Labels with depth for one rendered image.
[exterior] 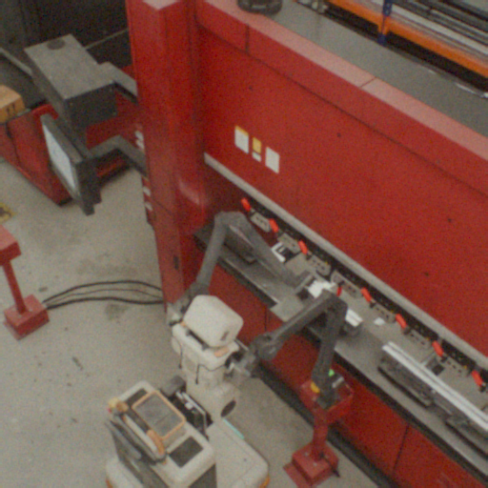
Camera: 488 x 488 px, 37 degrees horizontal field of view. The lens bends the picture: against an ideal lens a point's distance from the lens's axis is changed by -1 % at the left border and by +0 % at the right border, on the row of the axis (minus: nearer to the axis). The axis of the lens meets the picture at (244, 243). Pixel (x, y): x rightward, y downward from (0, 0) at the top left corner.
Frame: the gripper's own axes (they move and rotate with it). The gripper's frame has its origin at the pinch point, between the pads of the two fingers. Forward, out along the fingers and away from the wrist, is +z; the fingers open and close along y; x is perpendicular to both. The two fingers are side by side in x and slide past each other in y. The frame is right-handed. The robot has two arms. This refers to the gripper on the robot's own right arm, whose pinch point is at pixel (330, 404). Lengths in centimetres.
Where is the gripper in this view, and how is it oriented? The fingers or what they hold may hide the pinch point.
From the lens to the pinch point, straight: 366.2
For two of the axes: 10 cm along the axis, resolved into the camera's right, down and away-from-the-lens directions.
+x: -5.8, -5.8, 5.7
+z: 2.2, 5.6, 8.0
